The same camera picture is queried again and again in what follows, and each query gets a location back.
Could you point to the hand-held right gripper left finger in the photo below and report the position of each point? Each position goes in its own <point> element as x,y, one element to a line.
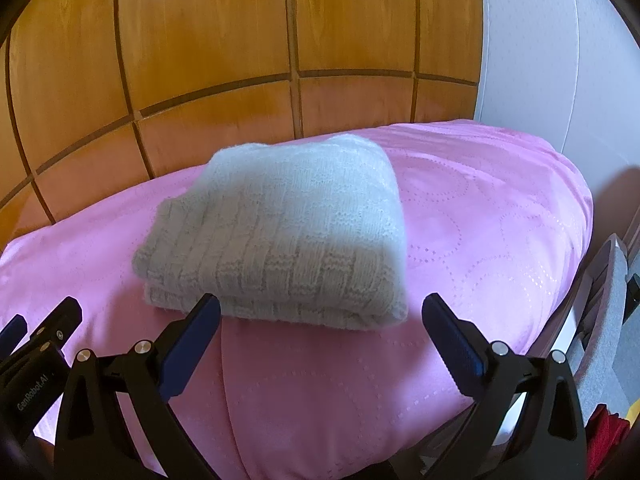
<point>192,340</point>

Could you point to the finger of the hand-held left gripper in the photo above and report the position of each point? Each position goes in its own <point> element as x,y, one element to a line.
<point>62,322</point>
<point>12,332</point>

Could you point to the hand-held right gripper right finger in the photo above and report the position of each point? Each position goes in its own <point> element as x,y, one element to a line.
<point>454,346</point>

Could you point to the white knitted sweater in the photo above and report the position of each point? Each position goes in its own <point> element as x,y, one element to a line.
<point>280,220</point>

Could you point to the pink bedspread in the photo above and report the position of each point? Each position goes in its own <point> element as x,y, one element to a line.
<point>475,220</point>

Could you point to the grey chair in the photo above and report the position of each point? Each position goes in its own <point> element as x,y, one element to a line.
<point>607,320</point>

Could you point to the red cloth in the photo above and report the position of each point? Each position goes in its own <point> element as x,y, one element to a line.
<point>607,440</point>

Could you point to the white padded headboard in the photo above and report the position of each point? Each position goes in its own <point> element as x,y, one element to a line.
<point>530,60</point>

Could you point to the wooden headboard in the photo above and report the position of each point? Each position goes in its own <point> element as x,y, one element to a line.
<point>200,35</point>

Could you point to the dark wooden bed frame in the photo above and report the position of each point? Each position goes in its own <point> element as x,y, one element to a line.
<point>565,310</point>

